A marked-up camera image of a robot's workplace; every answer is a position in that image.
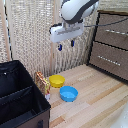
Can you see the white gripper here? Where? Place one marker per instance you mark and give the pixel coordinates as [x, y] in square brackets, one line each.
[66, 31]

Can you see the yellow plastic bowl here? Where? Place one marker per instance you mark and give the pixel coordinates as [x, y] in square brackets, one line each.
[57, 81]

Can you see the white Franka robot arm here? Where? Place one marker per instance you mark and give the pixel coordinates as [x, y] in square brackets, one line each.
[75, 10]

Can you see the blue plastic bowl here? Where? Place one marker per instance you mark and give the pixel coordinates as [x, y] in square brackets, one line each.
[68, 93]

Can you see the beige woven folding screen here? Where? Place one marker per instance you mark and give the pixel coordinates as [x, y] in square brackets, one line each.
[30, 33]

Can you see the orange snack box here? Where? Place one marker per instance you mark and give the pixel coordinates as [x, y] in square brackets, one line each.
[42, 83]

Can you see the black fabric storage box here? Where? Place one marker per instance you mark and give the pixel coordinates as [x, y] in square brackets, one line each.
[20, 100]

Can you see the dark drawer cabinet frame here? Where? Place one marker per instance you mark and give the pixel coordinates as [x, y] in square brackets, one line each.
[113, 12]

